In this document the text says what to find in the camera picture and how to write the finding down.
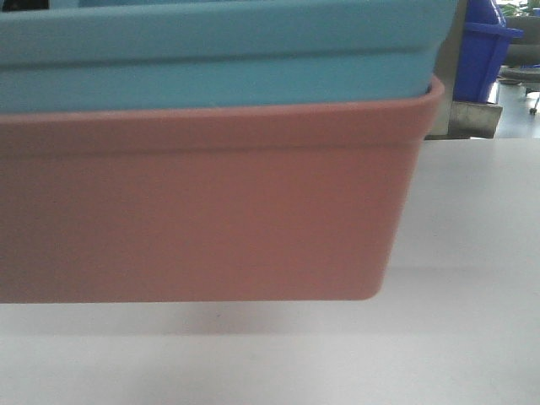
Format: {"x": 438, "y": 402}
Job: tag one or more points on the pink plastic box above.
{"x": 279, "y": 202}

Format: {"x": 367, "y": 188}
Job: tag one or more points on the light blue plastic box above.
{"x": 132, "y": 55}

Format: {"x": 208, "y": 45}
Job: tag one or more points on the stainless steel shelf rack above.
{"x": 460, "y": 119}

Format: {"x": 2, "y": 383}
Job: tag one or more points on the blue crate at far right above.
{"x": 485, "y": 42}

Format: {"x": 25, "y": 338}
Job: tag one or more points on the grey chair at right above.
{"x": 521, "y": 64}

